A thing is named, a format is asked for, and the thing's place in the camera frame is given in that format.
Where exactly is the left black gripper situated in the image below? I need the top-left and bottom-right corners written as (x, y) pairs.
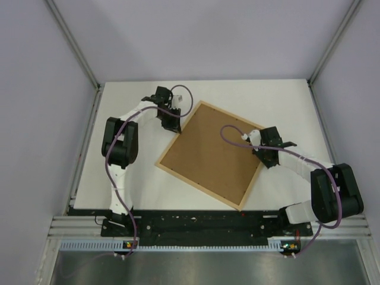
top-left (157, 106), bottom-right (181, 133)

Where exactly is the wooden photo frame brown back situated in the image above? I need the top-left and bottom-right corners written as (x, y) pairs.
top-left (156, 101), bottom-right (263, 211)

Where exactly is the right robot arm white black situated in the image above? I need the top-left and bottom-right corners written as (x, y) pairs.
top-left (245, 126), bottom-right (364, 235)

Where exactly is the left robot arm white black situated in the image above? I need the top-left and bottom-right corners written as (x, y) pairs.
top-left (101, 86), bottom-right (182, 236)

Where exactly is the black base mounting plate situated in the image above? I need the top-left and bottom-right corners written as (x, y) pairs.
top-left (101, 210), bottom-right (313, 246)

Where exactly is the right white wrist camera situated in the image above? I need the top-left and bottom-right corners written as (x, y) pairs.
top-left (241, 129), bottom-right (261, 146)

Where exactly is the left aluminium corner post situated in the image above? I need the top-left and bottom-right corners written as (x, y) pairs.
top-left (45, 0), bottom-right (99, 87)

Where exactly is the aluminium corner post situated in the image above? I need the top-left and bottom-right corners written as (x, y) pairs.
top-left (307, 0), bottom-right (365, 87)
top-left (45, 0), bottom-right (99, 87)

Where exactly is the aluminium rail beam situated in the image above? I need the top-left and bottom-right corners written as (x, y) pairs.
top-left (47, 214), bottom-right (372, 240)

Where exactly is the grey slotted cable duct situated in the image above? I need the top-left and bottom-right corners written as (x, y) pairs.
top-left (60, 239), bottom-right (300, 253)

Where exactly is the right aluminium corner post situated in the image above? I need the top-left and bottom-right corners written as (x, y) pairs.
top-left (307, 0), bottom-right (365, 87)

